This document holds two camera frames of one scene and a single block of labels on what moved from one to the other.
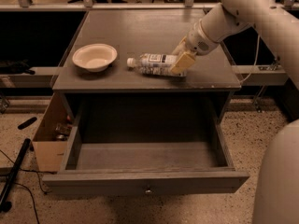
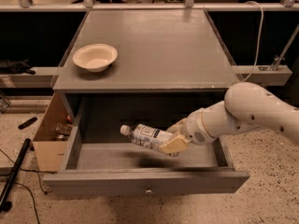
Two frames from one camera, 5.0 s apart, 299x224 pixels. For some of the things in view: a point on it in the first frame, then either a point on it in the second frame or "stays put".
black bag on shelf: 15,67 stays put
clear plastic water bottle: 155,64 to 149,137
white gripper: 199,41 to 193,128
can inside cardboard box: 62,133 stays put
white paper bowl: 95,57 stays put
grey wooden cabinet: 122,95 stays put
